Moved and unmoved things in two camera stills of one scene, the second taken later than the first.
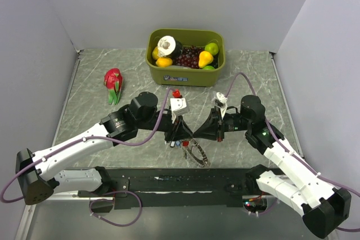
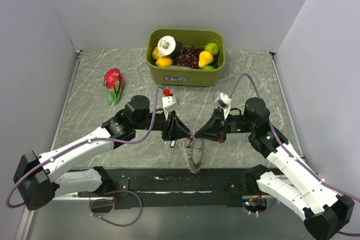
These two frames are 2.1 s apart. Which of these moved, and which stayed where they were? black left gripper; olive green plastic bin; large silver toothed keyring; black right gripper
Moved: large silver toothed keyring
Stayed: black left gripper; olive green plastic bin; black right gripper
